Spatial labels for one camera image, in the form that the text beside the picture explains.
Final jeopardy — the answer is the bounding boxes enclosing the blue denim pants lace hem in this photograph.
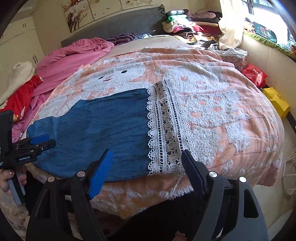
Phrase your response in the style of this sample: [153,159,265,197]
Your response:
[27,80,189,182]

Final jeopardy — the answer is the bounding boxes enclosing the left hand red nails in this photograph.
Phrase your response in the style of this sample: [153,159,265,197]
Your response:
[0,165,28,193]

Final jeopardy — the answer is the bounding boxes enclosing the red floral garment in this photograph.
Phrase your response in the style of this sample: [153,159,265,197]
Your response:
[1,74,43,122]

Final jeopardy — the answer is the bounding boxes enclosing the pink bed sheet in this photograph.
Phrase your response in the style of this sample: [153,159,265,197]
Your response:
[12,37,114,142]

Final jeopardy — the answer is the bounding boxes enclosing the pink white bear blanket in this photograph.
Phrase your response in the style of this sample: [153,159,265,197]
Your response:
[28,46,285,219]

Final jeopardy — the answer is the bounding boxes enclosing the cream wardrobe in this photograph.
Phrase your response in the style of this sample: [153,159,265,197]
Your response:
[1,17,45,94]

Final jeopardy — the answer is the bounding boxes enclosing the yellow bag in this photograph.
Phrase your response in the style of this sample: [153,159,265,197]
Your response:
[263,87,290,119]

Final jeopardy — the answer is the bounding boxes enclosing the striped purple garment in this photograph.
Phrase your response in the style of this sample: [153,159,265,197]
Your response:
[106,34,137,46]

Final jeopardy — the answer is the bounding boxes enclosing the tree painting panels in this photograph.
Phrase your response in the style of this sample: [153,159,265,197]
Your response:
[60,0,154,33]

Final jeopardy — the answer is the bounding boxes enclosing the red plastic bag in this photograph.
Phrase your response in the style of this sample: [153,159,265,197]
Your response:
[241,63,267,88]

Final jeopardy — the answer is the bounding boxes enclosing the grey headboard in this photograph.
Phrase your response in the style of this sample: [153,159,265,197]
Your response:
[61,5,166,47]

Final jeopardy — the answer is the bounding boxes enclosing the pile of folded clothes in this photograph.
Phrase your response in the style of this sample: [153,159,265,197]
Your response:
[162,9,222,49]

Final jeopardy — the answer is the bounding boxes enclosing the cream curtain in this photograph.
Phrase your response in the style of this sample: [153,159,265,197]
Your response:
[218,0,244,50]

